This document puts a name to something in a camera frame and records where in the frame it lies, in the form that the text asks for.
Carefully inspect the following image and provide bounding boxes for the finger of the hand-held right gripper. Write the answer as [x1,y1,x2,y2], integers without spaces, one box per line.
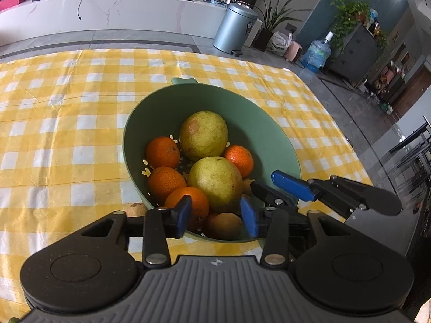
[251,181,300,213]
[271,170,371,222]

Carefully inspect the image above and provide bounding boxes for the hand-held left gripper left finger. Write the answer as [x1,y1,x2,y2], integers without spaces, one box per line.
[81,195,192,266]

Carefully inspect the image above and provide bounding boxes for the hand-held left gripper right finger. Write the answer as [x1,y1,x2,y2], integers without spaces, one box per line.
[240,197,356,266]

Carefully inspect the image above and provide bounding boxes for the orange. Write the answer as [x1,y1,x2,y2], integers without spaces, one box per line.
[223,145,254,179]
[147,166,188,206]
[145,136,180,169]
[164,186,210,231]

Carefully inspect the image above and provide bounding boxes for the brown kiwi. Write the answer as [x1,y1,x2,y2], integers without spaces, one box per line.
[205,212,243,241]

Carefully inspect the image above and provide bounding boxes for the green bowl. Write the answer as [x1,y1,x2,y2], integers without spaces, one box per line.
[123,77,302,243]

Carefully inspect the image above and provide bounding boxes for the yellow-green pear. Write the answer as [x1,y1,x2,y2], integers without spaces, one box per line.
[187,156,244,213]
[179,110,229,161]

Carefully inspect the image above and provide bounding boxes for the brown potato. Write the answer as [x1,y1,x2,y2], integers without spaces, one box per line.
[126,202,149,217]

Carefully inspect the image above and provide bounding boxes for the black table and chairs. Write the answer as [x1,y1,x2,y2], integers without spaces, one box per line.
[387,114,431,189]

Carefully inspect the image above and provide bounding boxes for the cluttered low shelf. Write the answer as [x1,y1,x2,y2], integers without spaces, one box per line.
[367,57,408,111]

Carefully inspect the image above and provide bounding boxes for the blue water bottle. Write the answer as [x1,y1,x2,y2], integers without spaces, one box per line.
[301,31,334,73]

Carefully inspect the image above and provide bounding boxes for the pink stool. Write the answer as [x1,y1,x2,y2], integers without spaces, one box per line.
[283,40,303,63]

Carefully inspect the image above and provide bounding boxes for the white plastic bag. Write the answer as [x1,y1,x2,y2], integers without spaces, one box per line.
[267,31,293,57]

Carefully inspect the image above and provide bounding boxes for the grey drawer cabinet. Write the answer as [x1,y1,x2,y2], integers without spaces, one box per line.
[325,23,384,83]

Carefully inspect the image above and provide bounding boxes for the yellow checked tablecloth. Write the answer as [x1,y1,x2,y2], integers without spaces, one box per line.
[0,49,374,323]

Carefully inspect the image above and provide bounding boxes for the grey trash can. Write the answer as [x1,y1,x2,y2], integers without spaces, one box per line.
[212,3,259,54]

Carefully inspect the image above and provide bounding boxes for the tall potted plant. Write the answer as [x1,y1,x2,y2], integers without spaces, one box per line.
[252,0,312,52]

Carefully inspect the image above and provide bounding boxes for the trailing ivy plant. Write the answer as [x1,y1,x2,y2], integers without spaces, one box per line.
[328,0,371,54]

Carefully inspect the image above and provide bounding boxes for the white marble cabinet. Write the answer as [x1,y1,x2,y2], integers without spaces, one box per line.
[0,0,263,46]

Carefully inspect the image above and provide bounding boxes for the pink box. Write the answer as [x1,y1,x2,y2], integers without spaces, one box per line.
[0,0,26,11]

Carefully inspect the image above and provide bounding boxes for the black cable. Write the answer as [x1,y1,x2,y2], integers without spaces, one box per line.
[78,0,115,21]

